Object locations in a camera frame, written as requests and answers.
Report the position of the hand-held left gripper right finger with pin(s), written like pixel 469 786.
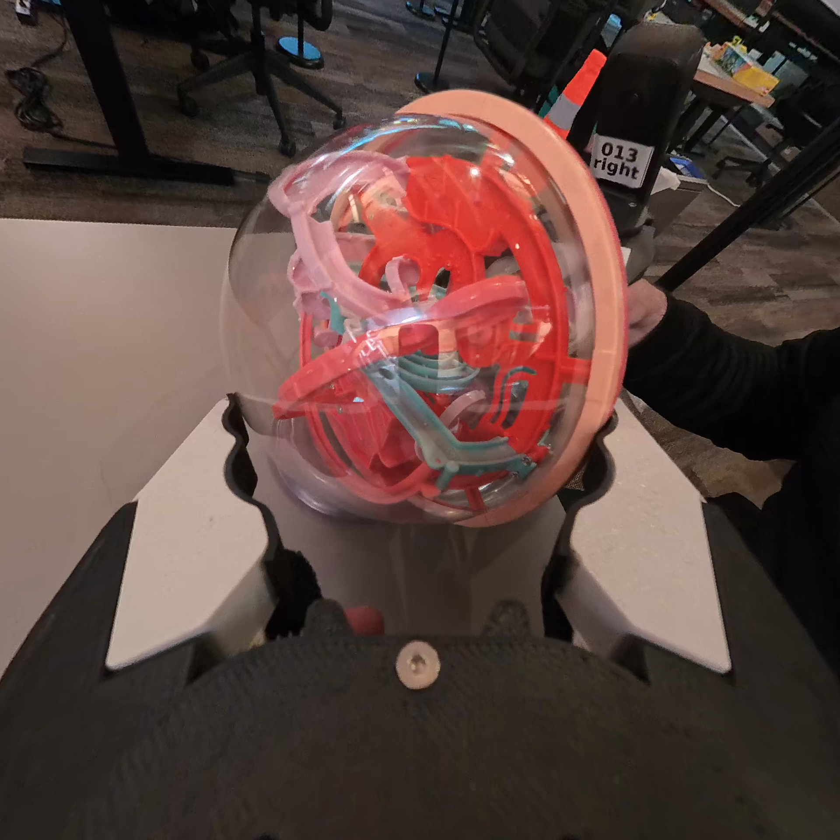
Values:
pixel 649 564

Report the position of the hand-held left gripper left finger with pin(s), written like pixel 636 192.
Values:
pixel 190 564

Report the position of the clear maze ball red tracks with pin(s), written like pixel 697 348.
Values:
pixel 459 295

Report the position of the person's left hand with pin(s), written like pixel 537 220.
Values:
pixel 364 620

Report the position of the person's right hand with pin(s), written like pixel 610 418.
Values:
pixel 646 312

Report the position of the orange traffic cone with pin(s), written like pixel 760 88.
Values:
pixel 577 92

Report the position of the wooden desk black legs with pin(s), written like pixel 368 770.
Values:
pixel 111 98

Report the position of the black stanchion post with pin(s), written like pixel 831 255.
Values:
pixel 436 72

